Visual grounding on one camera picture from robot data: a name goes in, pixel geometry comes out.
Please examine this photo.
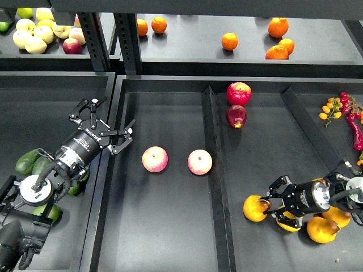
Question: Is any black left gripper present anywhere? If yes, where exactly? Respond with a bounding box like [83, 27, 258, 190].
[61, 97, 137, 165]

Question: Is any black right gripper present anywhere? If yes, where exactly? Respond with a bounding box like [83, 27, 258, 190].
[258, 175, 326, 228]

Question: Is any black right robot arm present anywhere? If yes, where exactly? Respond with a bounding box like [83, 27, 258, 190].
[259, 161, 362, 229]

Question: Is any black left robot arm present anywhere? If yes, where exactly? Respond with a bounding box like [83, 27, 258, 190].
[1, 99, 135, 271]

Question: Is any yellow pear back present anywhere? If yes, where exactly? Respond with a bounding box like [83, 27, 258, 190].
[322, 206, 352, 228]

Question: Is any green avocado in pile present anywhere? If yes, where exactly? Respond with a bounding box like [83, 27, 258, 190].
[15, 149, 40, 176]

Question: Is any light green avocado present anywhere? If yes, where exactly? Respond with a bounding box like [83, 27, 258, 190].
[31, 205, 61, 223]

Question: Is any pale yellow pear front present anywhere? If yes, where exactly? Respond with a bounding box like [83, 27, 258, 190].
[25, 36, 47, 54]

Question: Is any pale yellow pear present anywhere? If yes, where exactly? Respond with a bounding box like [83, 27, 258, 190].
[33, 25, 54, 44]
[25, 36, 47, 54]
[12, 30, 32, 50]

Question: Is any pale yellow pear middle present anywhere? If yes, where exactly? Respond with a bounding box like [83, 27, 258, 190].
[33, 25, 54, 44]

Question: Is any pale yellow pear left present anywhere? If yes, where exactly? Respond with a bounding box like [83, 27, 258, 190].
[12, 30, 32, 50]

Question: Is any black left tray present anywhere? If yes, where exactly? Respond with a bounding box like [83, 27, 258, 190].
[1, 72, 115, 271]

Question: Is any black tray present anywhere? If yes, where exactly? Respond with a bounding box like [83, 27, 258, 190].
[90, 76, 362, 271]
[1, 72, 115, 271]

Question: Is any pink apple left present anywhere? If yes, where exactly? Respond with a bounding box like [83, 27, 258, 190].
[142, 146, 168, 173]

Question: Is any pink apple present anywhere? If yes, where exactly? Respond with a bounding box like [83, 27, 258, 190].
[142, 146, 168, 173]
[187, 149, 213, 175]

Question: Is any black tray divider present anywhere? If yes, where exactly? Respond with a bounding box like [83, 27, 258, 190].
[201, 86, 236, 271]

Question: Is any red apple on shelf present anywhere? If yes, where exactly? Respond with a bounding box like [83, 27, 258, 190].
[62, 38, 82, 54]

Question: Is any red chili pepper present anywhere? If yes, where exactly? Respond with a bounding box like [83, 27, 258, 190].
[347, 113, 362, 151]

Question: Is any pink apple right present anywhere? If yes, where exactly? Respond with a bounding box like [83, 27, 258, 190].
[187, 149, 213, 175]

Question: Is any orange cherry tomato bunch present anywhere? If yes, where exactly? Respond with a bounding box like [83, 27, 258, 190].
[319, 97, 343, 128]

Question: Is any dark red apple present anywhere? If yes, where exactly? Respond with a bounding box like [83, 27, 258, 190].
[226, 105, 247, 129]

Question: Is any black centre tray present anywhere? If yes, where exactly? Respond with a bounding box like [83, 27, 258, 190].
[90, 76, 362, 271]

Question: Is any red cherry tomato bunch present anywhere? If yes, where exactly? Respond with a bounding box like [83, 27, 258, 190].
[340, 92, 362, 124]

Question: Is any orange far left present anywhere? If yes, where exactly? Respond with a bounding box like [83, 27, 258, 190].
[137, 19, 149, 37]

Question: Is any bright red apple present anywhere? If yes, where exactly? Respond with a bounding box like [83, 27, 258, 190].
[226, 82, 252, 106]

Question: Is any green lime on shelf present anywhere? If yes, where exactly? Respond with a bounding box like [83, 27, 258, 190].
[17, 7, 33, 19]

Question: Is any orange front right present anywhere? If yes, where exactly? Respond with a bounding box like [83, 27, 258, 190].
[265, 45, 289, 60]

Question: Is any orange small right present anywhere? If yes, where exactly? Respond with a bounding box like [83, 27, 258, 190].
[278, 39, 295, 55]

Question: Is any orange centre shelf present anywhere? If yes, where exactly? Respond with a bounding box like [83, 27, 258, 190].
[221, 32, 239, 51]

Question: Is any large orange top right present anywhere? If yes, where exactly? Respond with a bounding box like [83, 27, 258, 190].
[267, 17, 289, 38]

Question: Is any black shelf post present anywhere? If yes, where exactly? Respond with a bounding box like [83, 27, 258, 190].
[113, 13, 142, 75]

